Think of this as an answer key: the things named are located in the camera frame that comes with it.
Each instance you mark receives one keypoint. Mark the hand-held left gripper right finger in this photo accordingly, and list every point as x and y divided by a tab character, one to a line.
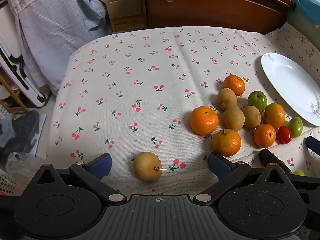
220	167

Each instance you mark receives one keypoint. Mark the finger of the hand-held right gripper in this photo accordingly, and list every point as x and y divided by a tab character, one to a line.
313	144
268	156

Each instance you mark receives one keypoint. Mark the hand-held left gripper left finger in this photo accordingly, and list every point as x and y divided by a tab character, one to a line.
100	166

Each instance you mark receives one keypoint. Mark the orange mandarin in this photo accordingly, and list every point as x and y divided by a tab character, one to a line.
204	120
226	142
234	85
265	135
274	115

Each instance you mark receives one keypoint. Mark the red cherry tomato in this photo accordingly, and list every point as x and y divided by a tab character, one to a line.
284	134

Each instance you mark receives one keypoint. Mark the half ripe green tomato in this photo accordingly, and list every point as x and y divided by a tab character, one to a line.
298	173

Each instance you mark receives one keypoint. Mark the brown longan with stem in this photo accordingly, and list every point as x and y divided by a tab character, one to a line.
146	166

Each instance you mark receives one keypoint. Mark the large green tomato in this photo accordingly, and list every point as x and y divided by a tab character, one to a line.
257	101

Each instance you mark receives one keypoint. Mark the white plate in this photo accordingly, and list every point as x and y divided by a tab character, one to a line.
287	85

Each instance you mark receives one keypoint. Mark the clear plastic bag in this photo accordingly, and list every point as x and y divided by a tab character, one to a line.
22	161

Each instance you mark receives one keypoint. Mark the white plastic basket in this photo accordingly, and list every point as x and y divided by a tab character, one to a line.
7	183

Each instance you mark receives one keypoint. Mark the cherry print cloth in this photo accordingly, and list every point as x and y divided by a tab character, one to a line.
150	80

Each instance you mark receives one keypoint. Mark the floral print beige cloth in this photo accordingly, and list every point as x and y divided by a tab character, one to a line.
302	42

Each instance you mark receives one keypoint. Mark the wooden rack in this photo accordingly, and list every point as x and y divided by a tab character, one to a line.
15	100

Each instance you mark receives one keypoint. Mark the olive green cushion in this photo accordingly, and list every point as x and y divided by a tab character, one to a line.
297	17

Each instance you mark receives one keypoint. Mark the blue blanket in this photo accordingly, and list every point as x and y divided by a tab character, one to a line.
305	2

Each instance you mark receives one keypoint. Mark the blue striped cloth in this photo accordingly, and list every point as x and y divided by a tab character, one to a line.
55	30

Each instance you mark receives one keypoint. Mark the cardboard box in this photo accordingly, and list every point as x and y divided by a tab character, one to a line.
125	10

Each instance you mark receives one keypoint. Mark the dark wooden cabinet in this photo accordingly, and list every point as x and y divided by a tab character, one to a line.
212	7

